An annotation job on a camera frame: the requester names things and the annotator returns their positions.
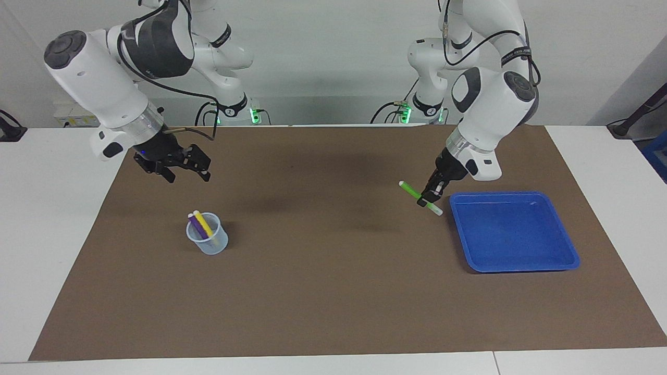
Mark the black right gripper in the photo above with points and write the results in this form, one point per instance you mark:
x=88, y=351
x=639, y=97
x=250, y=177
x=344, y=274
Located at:
x=159, y=151

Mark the white power strip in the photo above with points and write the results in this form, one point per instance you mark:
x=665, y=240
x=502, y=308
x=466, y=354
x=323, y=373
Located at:
x=65, y=112

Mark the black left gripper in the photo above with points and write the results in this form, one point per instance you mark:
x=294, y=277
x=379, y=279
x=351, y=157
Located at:
x=447, y=172

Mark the purple pen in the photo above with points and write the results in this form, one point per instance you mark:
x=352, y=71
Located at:
x=195, y=225

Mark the blue plastic tray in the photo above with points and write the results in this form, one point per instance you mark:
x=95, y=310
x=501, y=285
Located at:
x=513, y=234

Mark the black table clamp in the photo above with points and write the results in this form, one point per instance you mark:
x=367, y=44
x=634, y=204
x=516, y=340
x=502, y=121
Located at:
x=10, y=130

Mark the clear plastic cup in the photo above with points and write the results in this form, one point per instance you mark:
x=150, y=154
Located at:
x=213, y=246

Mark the blue box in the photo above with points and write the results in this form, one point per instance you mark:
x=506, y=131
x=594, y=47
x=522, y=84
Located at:
x=657, y=156

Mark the green pen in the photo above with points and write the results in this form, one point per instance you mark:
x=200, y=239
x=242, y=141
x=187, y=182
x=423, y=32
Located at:
x=410, y=190

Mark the yellow pen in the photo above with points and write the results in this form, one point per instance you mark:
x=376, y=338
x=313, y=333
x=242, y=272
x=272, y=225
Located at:
x=203, y=224

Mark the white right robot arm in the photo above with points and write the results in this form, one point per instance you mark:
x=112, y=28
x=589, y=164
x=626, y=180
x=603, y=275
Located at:
x=104, y=88

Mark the brown table mat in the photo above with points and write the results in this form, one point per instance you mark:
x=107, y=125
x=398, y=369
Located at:
x=333, y=260

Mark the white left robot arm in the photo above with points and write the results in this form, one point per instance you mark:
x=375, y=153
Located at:
x=490, y=114

